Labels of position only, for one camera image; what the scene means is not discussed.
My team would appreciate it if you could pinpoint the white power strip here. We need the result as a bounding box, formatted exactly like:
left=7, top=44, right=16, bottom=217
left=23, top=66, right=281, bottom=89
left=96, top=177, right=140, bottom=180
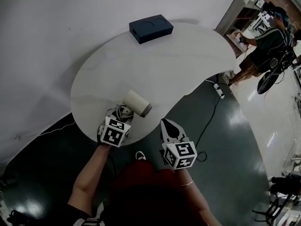
left=213, top=83, right=225, bottom=99

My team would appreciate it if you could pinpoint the white kidney-shaped table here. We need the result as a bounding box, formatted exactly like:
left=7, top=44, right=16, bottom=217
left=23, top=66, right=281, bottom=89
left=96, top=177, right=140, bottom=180
left=70, top=19, right=237, bottom=147

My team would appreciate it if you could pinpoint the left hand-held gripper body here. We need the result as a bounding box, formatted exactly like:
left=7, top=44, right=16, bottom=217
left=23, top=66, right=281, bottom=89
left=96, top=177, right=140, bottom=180
left=97, top=111, right=135, bottom=148

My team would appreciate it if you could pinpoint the dark blue rectangular box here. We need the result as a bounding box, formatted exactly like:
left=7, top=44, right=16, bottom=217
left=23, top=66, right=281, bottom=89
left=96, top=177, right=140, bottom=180
left=128, top=14, right=174, bottom=45

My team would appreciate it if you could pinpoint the person's red garment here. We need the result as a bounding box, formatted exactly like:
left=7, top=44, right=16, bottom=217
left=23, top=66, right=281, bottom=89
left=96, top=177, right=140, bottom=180
left=110, top=160, right=186, bottom=226

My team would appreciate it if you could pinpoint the person's left forearm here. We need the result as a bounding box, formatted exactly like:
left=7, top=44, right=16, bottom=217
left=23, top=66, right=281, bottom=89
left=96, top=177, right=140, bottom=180
left=67, top=142, right=113, bottom=218

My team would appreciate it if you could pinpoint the white cylindrical device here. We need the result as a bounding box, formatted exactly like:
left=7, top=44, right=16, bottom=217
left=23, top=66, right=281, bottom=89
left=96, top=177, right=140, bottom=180
left=110, top=90, right=153, bottom=124

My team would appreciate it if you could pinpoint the black floor cable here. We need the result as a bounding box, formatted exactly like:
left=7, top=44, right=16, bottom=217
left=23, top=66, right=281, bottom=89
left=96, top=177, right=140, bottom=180
left=195, top=97, right=221, bottom=162

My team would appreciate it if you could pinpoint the grey open shelf unit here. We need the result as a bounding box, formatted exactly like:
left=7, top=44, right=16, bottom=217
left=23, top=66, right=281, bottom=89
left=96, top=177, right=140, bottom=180
left=215, top=0, right=266, bottom=40

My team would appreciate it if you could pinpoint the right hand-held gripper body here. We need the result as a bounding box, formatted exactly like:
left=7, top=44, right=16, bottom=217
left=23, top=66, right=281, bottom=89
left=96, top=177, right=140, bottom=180
left=161, top=137, right=198, bottom=170

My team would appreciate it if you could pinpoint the person's right forearm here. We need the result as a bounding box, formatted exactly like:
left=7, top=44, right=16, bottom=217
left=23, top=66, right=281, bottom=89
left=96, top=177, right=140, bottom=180
left=175, top=167, right=222, bottom=226

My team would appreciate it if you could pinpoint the black chair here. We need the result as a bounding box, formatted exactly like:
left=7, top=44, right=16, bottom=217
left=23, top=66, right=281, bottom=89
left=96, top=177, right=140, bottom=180
left=253, top=177, right=299, bottom=223

